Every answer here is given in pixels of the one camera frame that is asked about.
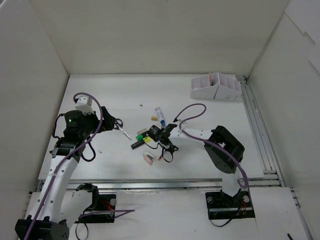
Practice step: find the white desk organizer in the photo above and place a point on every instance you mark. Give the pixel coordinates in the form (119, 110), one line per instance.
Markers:
(226, 88)

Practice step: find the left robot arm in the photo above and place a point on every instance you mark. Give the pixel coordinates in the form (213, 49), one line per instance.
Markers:
(50, 219)

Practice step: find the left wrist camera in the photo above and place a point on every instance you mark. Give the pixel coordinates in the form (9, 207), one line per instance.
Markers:
(84, 104)

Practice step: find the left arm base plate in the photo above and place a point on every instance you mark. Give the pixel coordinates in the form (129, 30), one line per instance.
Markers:
(106, 202)

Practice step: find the black handled scissors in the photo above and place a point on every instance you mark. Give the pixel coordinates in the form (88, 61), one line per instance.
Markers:
(118, 125)

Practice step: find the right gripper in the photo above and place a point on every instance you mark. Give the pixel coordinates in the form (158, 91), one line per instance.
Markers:
(162, 133)

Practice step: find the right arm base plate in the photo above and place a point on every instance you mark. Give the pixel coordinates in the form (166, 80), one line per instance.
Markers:
(221, 206)

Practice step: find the yellow cap black highlighter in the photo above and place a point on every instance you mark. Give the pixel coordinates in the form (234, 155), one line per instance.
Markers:
(140, 142)

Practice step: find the clear blue glue bottle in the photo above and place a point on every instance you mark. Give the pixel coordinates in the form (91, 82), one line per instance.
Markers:
(160, 116)

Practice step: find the white dirty eraser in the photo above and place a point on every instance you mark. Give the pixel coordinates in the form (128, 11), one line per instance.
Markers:
(145, 130)

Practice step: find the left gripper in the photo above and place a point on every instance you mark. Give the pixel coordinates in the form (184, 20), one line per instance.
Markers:
(108, 119)

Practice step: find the green cap black highlighter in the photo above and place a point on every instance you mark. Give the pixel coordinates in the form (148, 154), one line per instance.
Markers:
(140, 137)

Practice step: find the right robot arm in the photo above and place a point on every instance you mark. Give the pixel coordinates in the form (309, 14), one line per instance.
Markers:
(224, 150)

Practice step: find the purple cap black pen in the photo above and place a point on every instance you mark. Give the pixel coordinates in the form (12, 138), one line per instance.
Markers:
(211, 79)

